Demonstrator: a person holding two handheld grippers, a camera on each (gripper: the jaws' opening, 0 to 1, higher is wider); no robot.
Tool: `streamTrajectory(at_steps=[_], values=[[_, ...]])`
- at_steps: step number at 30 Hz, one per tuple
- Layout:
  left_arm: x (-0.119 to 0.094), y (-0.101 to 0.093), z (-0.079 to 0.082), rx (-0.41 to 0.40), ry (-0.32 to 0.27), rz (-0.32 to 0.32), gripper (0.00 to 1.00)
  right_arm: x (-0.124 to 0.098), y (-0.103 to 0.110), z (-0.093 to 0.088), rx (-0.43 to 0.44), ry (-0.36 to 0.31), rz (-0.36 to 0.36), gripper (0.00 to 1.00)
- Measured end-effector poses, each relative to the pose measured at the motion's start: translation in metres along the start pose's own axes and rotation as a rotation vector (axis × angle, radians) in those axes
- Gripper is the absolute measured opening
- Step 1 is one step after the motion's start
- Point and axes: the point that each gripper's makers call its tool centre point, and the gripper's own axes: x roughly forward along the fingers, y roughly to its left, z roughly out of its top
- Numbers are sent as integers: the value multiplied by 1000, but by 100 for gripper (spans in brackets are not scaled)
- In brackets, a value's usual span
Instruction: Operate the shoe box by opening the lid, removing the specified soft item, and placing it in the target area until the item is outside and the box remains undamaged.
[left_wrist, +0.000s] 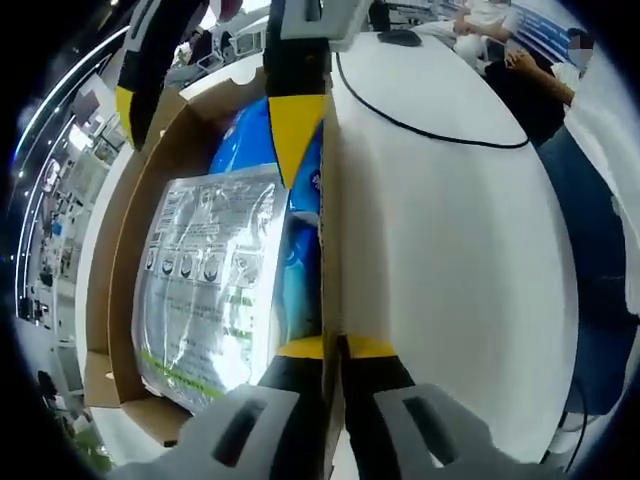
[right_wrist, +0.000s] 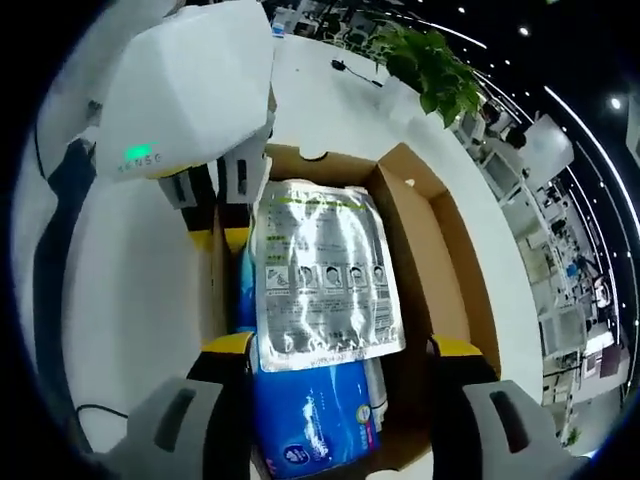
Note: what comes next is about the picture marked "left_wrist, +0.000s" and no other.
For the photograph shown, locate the blue tissue pack soft item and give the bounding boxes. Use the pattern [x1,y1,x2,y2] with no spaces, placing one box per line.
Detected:
[207,96,327,214]

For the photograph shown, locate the brown cardboard shoe box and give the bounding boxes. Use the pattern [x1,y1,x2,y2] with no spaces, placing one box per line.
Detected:
[81,63,354,480]

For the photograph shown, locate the person's white shirt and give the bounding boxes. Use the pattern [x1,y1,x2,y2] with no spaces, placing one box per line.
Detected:
[563,62,640,321]

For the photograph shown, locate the blue white banner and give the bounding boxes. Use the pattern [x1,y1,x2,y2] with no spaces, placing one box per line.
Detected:
[514,0,576,56]

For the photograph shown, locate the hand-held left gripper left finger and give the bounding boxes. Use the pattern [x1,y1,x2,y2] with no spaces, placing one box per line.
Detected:
[112,337,327,480]

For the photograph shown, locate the potted green plant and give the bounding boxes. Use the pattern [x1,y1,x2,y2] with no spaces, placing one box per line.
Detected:
[69,427,115,472]

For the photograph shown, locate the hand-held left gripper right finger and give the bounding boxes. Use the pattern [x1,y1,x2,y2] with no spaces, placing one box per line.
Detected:
[339,334,502,480]

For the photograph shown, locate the black monitor stand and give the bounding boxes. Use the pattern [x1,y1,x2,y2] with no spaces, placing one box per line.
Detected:
[375,28,425,48]

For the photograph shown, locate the black cloth bundle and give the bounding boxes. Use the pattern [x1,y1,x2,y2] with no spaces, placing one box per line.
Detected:
[483,58,575,147]

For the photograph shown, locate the thin black cable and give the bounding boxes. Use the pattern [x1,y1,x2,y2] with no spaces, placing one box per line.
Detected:
[563,382,592,444]

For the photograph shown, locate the silver foil packet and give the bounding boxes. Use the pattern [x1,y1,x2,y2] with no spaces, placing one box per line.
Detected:
[132,160,292,417]

